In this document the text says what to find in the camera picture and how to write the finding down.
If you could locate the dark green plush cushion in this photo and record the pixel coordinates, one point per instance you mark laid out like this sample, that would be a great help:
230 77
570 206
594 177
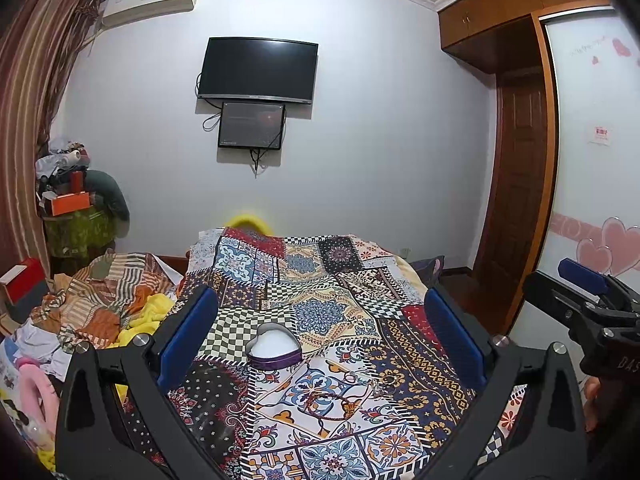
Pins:
105 186

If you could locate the yellow cloth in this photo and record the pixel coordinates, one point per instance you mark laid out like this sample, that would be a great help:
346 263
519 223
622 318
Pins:
147 321

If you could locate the small black wall monitor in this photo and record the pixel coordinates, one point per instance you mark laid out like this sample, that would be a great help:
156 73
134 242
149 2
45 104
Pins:
251 126

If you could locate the colourful patchwork bedspread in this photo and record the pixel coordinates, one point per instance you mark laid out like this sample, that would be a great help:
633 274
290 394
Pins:
375 395

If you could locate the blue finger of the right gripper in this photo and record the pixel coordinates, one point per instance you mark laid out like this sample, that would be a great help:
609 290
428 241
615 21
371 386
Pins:
583 277

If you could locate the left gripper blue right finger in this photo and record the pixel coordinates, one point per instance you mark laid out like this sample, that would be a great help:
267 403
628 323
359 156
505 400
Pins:
463 338

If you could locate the large black wall television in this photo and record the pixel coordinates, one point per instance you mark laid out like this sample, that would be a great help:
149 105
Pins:
263 69

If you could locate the brown wooden wardrobe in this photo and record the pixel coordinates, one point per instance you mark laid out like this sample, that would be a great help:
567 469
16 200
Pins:
504 38

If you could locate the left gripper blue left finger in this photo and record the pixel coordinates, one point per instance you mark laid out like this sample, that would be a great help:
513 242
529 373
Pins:
181 335

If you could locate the orange box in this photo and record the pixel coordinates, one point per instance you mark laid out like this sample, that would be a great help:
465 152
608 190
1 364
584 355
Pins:
68 203

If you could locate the pink plush toy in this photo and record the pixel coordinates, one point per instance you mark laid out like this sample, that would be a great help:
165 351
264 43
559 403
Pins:
38 397

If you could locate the white frosted sliding door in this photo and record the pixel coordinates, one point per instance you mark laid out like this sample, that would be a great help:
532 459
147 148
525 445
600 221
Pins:
594 219

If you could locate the yellow pillow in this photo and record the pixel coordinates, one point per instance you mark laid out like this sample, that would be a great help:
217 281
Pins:
249 223

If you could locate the striped orange brown blanket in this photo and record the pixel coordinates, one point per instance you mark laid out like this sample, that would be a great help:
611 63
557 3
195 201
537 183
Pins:
102 299

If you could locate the brown wooden door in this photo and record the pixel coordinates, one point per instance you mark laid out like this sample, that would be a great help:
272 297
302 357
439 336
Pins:
516 188

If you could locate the red box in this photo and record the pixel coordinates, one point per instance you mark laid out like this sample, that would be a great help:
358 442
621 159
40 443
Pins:
21 279

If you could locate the striped brown curtain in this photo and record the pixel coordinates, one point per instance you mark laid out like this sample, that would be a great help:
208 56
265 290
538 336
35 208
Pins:
38 51

